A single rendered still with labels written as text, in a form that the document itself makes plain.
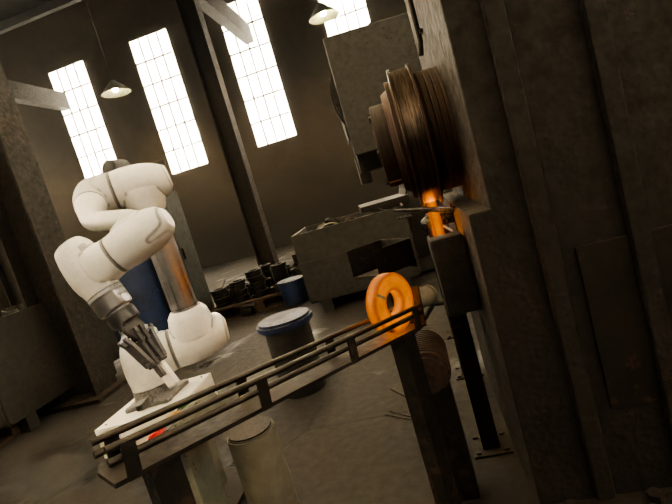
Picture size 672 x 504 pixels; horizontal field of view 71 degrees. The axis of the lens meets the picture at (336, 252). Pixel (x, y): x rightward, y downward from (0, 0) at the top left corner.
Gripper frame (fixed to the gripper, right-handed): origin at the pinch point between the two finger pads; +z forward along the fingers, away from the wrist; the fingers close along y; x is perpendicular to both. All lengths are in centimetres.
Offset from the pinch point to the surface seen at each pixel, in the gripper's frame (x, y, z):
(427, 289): -64, 23, 24
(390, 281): -59, 11, 14
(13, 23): 387, 801, -721
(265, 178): 220, 1059, -206
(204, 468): 2.2, -7.3, 23.7
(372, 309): -52, 5, 17
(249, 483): -6.5, -8.9, 32.1
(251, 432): -13.0, -5.7, 22.9
